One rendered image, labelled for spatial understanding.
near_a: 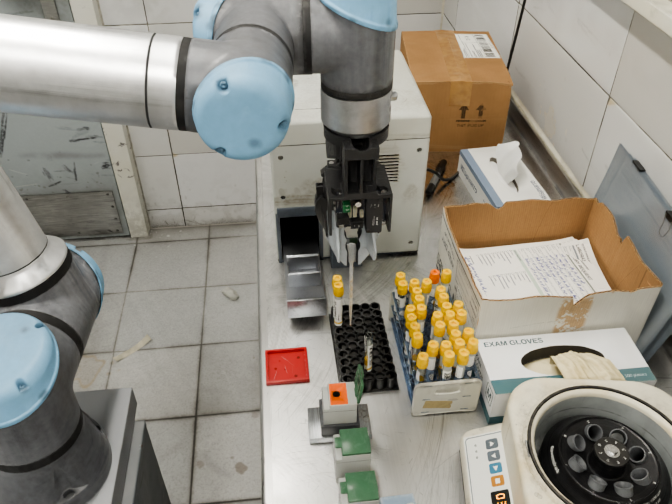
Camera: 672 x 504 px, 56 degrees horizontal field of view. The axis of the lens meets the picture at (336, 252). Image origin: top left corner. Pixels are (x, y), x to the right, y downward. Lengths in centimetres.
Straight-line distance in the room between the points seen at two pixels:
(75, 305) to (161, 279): 172
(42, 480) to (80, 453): 5
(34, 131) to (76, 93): 210
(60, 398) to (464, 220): 72
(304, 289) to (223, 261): 152
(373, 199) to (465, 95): 84
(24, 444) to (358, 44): 56
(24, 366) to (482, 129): 114
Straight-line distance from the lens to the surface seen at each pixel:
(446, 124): 154
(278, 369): 104
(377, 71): 64
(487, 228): 119
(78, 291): 88
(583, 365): 99
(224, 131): 50
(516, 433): 86
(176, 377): 222
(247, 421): 207
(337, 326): 107
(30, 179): 275
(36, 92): 54
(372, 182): 70
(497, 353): 100
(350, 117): 66
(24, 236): 83
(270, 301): 115
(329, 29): 62
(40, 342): 78
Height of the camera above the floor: 167
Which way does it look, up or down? 40 degrees down
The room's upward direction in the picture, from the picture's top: straight up
